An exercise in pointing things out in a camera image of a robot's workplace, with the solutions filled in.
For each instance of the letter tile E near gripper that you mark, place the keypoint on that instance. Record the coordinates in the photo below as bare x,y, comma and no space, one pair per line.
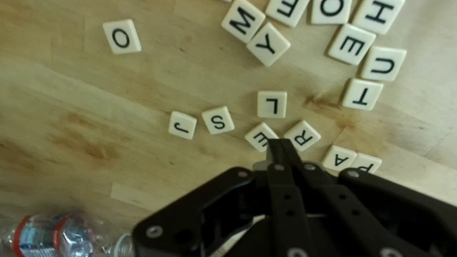
258,137

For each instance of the letter tile Y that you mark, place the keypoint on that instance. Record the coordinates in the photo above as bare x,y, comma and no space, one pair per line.
268,44

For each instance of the letter tile S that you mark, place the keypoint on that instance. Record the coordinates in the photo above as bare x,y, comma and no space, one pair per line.
217,120

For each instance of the letter tile E right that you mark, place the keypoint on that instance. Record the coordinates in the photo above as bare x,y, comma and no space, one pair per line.
350,44

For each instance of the letter tile J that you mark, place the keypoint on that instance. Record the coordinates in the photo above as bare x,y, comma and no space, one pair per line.
181,124

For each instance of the letter tile L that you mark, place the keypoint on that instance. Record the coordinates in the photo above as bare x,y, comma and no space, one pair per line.
271,104

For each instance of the letter tile U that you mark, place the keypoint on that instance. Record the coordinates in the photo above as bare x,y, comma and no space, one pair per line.
382,63

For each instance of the letter tile H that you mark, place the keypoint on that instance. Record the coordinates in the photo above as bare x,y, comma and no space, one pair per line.
377,16

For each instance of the letter tile O top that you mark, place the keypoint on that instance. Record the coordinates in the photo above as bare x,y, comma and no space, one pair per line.
330,11

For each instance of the letter tile T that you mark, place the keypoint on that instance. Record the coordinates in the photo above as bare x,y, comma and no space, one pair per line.
361,94

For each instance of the letter tile o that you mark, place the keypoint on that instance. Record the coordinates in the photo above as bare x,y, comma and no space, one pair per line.
330,11
121,36

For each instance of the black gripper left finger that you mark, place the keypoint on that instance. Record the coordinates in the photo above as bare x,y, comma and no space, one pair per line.
290,226

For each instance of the letter tile A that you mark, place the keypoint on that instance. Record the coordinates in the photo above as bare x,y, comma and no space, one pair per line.
338,158

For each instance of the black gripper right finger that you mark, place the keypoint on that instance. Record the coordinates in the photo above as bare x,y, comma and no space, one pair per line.
348,221

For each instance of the letter tile E top middle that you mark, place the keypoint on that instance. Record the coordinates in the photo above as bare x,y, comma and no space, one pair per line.
287,11

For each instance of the letter tile M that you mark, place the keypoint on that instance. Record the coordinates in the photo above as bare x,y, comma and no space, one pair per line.
242,20

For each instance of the letter tile P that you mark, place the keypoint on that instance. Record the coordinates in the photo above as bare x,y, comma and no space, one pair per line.
367,163

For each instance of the letter tile R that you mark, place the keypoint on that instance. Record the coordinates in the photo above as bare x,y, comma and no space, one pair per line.
302,136

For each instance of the crumpled clear plastic bottle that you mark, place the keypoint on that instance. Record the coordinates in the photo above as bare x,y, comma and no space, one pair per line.
62,234

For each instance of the letter tile O left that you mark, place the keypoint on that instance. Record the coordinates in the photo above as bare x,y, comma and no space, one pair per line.
121,36

